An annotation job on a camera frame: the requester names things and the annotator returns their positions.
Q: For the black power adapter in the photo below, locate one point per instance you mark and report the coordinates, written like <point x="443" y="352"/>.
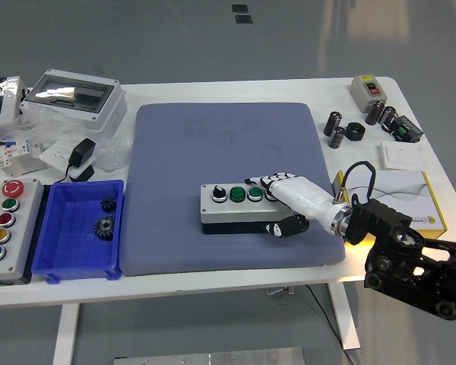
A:
<point x="81" y="151"/>

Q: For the grey four-button control box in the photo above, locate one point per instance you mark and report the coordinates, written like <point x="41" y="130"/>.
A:
<point x="220" y="213"/>

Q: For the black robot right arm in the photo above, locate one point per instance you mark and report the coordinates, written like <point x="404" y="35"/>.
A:
<point x="384" y="220"/>

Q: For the large black bevel gear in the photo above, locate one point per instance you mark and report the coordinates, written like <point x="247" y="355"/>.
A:
<point x="104" y="228"/>

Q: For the white wall socket plate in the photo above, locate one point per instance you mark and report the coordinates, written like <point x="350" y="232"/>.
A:
<point x="55" y="154"/>

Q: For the silver metal plate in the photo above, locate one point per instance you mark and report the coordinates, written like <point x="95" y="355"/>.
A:
<point x="213" y="357"/>

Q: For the grey five-button control box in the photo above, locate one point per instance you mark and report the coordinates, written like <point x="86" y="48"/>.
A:
<point x="22" y="216"/>

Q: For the black module with green terminal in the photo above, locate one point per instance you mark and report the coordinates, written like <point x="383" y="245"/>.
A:
<point x="406" y="129"/>

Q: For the white wall switch panel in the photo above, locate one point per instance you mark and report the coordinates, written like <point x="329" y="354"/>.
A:
<point x="401" y="156"/>

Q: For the white table leg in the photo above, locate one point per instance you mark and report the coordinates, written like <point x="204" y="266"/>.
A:
<point x="65" y="334"/>
<point x="346" y="319"/>

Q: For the blue-grey mat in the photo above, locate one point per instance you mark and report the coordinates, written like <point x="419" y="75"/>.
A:
<point x="175" y="152"/>

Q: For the grey enclosure with clear lid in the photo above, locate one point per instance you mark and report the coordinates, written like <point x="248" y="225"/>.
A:
<point x="110" y="108"/>

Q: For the yellow white cardboard box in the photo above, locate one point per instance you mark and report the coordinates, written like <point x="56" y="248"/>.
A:
<point x="403" y="184"/>

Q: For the grey metal bracket under table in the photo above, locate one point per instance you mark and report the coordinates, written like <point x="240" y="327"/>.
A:
<point x="279" y="291"/>

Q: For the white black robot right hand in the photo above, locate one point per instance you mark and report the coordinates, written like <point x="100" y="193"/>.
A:
<point x="304" y="195"/>

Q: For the white circuit breaker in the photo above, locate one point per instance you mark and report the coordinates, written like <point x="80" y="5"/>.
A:
<point x="15" y="152"/>

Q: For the black cylindrical capacitor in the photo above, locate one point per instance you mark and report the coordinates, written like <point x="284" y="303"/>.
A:
<point x="336" y="137"/>
<point x="387" y="116"/>
<point x="374" y="113"/>
<point x="333" y="122"/>

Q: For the clear plastic bag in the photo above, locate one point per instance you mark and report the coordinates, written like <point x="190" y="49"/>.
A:
<point x="57" y="127"/>

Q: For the small grey two-button switch box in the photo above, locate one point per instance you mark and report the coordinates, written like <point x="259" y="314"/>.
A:
<point x="361" y="95"/>

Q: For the black hex nut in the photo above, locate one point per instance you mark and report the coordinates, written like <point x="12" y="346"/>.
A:
<point x="355" y="132"/>

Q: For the black floor plate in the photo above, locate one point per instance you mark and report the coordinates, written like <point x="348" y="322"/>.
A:
<point x="243" y="19"/>
<point x="240" y="8"/>

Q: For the small black bevel gear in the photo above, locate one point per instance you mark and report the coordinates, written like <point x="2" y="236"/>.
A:
<point x="108" y="204"/>

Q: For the blue plastic bin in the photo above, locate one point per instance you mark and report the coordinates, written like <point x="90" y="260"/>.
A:
<point x="72" y="243"/>

